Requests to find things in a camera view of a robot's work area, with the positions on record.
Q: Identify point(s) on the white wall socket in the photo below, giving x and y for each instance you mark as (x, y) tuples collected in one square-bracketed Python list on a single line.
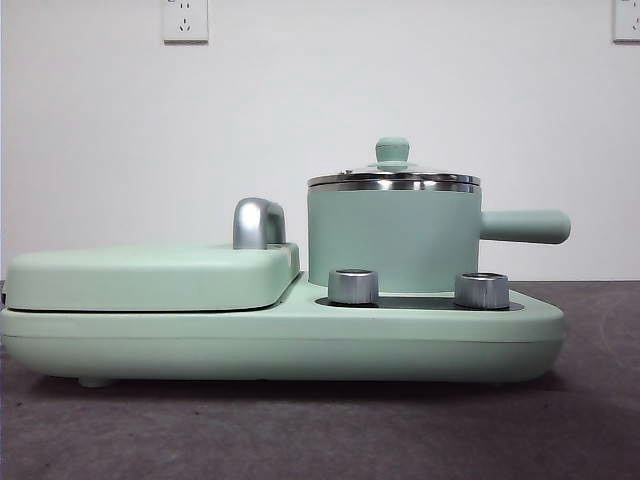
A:
[(185, 20), (627, 20)]

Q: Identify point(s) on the mint green breakfast machine base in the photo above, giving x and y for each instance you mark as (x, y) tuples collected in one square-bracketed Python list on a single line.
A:
[(425, 345)]

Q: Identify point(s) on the silver control knob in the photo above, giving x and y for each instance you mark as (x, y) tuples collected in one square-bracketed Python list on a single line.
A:
[(482, 291), (352, 287)]

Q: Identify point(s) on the glass lid with green knob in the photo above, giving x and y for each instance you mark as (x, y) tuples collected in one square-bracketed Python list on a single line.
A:
[(394, 150)]

